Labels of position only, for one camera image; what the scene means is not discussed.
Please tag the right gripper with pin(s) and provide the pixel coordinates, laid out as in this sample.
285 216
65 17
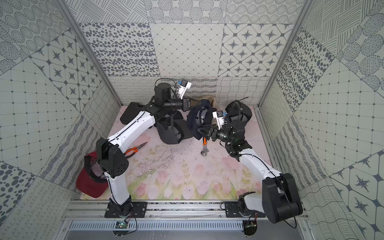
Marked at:
213 133

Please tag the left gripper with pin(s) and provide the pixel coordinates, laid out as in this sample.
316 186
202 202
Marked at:
186 103

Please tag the beige baseball cap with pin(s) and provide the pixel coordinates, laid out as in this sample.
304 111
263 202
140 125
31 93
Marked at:
210 98

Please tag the dark grey baseball cap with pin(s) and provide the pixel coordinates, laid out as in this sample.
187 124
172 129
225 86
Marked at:
239 111

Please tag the black cap with white logo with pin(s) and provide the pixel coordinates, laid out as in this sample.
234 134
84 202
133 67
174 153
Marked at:
175 114

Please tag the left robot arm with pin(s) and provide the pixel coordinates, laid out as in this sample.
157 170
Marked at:
164 112

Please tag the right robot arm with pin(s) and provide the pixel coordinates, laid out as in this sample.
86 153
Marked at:
280 199

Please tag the red baseball cap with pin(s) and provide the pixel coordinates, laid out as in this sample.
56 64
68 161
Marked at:
91 180

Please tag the black plastic tool case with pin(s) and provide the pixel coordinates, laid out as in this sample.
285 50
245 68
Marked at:
131 112

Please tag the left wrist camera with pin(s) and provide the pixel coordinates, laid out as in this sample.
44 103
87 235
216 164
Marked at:
183 86

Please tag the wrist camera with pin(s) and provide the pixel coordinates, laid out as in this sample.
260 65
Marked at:
183 86
219 116

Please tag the orange handled adjustable wrench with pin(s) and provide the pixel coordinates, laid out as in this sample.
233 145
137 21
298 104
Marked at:
204 151

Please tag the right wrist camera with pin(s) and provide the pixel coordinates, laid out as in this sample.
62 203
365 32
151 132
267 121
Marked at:
219 116

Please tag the orange handled pliers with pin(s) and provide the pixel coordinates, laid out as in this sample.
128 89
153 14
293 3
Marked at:
132 151

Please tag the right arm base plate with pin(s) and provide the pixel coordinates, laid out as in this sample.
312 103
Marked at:
238 210

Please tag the aluminium front rail frame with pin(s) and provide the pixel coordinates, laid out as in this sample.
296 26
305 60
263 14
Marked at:
175 220

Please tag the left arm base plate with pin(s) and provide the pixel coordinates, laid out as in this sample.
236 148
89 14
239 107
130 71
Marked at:
136 209

